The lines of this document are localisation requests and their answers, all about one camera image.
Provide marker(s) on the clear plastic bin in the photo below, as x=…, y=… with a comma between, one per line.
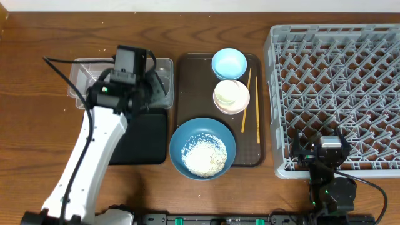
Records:
x=84, y=75

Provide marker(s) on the grey dishwasher rack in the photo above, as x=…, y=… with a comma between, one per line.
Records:
x=328, y=76

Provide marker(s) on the black tray bin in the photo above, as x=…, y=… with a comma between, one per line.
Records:
x=145, y=140

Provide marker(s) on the cream white cup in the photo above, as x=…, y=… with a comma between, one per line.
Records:
x=226, y=92

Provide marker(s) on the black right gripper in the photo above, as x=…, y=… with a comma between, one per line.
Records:
x=306, y=155

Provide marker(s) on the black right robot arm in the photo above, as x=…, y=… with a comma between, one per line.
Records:
x=332, y=197

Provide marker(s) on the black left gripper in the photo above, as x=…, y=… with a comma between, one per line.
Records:
x=145, y=104

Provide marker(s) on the dark blue plate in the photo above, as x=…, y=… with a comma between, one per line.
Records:
x=204, y=129

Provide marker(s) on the white napkin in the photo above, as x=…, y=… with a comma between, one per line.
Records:
x=158, y=92

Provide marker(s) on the light blue bowl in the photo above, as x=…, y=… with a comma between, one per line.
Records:
x=229, y=64

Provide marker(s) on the rice pile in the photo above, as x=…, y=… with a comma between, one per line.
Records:
x=204, y=155

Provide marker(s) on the dark brown serving tray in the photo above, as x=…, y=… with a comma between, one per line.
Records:
x=194, y=99

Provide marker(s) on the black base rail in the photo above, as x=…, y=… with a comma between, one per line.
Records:
x=273, y=219

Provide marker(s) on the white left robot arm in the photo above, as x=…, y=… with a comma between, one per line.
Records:
x=73, y=200

